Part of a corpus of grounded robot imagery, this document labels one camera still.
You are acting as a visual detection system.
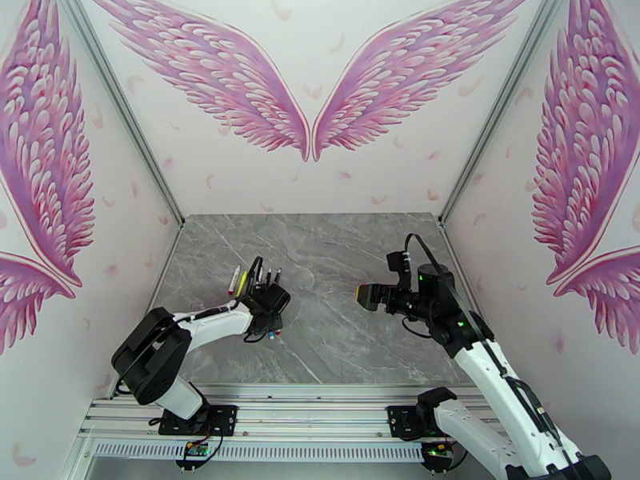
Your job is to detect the left small circuit board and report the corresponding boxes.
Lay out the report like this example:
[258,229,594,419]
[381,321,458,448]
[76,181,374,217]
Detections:
[174,441,214,467]

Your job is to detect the right aluminium corner post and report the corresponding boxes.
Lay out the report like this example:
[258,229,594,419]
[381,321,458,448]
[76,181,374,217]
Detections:
[438,0,574,229]

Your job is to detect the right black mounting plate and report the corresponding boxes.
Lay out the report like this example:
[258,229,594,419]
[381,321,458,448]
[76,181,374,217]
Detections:
[387,404,469,441]

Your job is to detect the left aluminium corner post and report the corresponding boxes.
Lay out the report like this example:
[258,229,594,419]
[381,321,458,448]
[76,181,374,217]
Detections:
[54,0,187,229]

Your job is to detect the black mounting plate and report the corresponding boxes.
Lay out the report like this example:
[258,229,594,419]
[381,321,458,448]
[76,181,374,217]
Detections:
[387,404,469,441]
[158,404,238,438]

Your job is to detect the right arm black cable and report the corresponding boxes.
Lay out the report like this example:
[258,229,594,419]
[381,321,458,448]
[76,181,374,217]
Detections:
[403,232,591,480]

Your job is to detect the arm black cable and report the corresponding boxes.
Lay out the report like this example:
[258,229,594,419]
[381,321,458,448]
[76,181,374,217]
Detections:
[189,255,267,322]
[403,232,591,480]

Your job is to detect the right small circuit board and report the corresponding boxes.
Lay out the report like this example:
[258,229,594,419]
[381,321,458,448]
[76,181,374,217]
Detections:
[419,441,458,467]

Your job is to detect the small circuit board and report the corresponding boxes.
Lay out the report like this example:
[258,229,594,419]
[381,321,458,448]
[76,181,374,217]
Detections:
[419,441,458,467]
[174,441,214,467]

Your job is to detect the right aluminium side rail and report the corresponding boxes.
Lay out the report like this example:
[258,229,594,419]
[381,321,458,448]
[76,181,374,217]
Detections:
[438,224,501,354]

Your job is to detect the aluminium corner post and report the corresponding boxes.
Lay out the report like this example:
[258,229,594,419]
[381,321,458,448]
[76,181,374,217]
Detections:
[54,0,187,229]
[438,0,574,229]

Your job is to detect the left aluminium side rail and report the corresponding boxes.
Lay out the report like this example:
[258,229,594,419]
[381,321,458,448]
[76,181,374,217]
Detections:
[92,226,185,400]

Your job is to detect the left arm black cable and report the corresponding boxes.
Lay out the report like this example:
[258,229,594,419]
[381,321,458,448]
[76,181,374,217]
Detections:
[189,255,267,322]

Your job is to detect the white perforated cable duct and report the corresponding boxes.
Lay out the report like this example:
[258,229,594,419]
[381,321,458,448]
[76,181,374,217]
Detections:
[94,441,426,463]

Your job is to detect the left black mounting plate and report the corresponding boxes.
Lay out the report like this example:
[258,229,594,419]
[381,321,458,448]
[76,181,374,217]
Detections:
[158,404,238,438]

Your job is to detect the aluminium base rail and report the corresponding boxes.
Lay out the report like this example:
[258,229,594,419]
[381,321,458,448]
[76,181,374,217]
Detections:
[79,383,521,443]

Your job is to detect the aluminium side rail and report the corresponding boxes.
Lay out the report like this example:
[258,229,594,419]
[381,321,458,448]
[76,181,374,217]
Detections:
[92,226,185,400]
[438,224,501,354]

